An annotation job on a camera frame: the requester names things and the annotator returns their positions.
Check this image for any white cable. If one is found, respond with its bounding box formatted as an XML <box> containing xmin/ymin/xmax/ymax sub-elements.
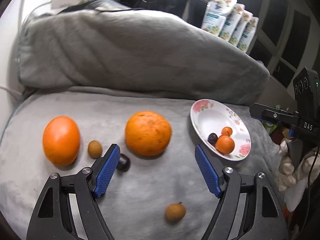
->
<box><xmin>0</xmin><ymin>84</ymin><xmax>22</xmax><ymax>97</ymax></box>

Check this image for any refill pouch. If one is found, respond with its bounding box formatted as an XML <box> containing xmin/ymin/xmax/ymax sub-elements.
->
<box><xmin>219</xmin><ymin>3</ymin><xmax>245</xmax><ymax>42</ymax></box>
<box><xmin>229</xmin><ymin>10</ymin><xmax>253</xmax><ymax>47</ymax></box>
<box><xmin>237</xmin><ymin>17</ymin><xmax>259</xmax><ymax>53</ymax></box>
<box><xmin>201</xmin><ymin>0</ymin><xmax>237</xmax><ymax>36</ymax></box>

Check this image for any dark plum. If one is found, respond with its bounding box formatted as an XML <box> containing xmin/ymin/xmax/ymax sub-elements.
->
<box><xmin>116</xmin><ymin>153</ymin><xmax>131</xmax><ymax>172</ymax></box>
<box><xmin>207</xmin><ymin>133</ymin><xmax>219</xmax><ymax>146</ymax></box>

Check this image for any small orange tangerine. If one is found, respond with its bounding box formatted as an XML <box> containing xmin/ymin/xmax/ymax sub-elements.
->
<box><xmin>215</xmin><ymin>135</ymin><xmax>235</xmax><ymax>155</ymax></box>

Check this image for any smooth large orange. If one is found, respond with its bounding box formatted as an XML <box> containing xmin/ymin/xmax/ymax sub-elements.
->
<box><xmin>42</xmin><ymin>116</ymin><xmax>80</xmax><ymax>166</ymax></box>

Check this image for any floral white plate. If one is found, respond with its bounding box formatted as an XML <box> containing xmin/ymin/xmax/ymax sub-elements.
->
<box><xmin>190</xmin><ymin>99</ymin><xmax>251</xmax><ymax>161</ymax></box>

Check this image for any white cloth glove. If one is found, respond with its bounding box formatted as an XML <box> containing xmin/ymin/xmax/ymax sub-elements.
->
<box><xmin>278</xmin><ymin>138</ymin><xmax>319</xmax><ymax>212</ymax></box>

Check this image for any speckled large orange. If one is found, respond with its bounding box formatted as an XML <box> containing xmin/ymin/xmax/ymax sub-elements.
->
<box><xmin>124</xmin><ymin>111</ymin><xmax>172</xmax><ymax>157</ymax></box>

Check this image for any small brown longan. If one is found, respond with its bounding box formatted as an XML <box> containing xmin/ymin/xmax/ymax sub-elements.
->
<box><xmin>87</xmin><ymin>140</ymin><xmax>103</xmax><ymax>159</ymax></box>

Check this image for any grey cushion backrest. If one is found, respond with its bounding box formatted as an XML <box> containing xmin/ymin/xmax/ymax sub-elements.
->
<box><xmin>17</xmin><ymin>0</ymin><xmax>270</xmax><ymax>106</ymax></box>

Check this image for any brown longan front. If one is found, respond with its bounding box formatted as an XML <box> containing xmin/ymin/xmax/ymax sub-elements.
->
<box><xmin>165</xmin><ymin>202</ymin><xmax>187</xmax><ymax>222</ymax></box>

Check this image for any small orange kumquat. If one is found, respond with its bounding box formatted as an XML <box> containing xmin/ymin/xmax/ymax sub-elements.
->
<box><xmin>221</xmin><ymin>127</ymin><xmax>233</xmax><ymax>137</ymax></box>

